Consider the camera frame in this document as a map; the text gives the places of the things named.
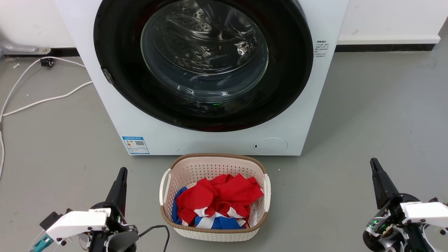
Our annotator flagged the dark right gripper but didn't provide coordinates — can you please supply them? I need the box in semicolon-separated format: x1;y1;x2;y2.
362;158;448;252

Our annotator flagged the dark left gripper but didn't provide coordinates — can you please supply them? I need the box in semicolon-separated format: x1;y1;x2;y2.
86;167;139;252

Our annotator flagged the black round glass washer door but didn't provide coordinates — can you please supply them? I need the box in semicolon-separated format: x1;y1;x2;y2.
93;0;314;133

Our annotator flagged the white front-loading washing machine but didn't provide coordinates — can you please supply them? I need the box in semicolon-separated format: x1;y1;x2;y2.
54;0;350;156

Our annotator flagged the blue energy label sticker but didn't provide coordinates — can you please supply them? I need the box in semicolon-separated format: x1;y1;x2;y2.
122;136;150;155

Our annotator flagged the cream plastic laundry basket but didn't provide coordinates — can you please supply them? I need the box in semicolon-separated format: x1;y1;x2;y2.
159;153;272;242

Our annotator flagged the blue and white garment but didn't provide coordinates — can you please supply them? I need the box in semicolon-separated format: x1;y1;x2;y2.
171;186;246;230

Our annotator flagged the red garment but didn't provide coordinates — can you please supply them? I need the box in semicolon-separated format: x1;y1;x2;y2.
176;173;265;226

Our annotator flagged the round white filter cover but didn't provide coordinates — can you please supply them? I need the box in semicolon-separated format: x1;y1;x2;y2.
253;137;288;155

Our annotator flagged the teal cable connector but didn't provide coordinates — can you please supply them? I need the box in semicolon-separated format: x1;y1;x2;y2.
29;235;55;252

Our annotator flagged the long white floor cable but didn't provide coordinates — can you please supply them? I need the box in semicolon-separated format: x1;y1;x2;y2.
0;56;86;179

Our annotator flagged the grey metal floor bracket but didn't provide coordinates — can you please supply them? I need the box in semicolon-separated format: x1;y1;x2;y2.
0;38;51;56

